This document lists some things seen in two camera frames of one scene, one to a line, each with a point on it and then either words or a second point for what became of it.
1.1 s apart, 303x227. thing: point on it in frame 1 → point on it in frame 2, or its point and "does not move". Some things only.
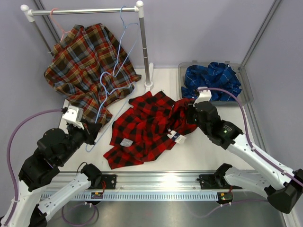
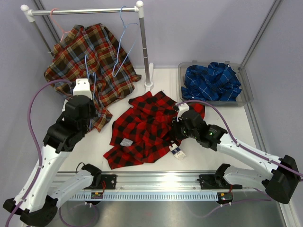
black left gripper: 93,128 → 94,112
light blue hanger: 125,26 does not move
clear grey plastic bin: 192,75 does not move
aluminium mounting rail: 141,181 does not move
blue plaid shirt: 216,75 does not move
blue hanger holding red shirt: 88,145 → 94,88
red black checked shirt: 154,123 does not move
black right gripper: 189,112 → 175,129
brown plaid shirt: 90,69 does not move
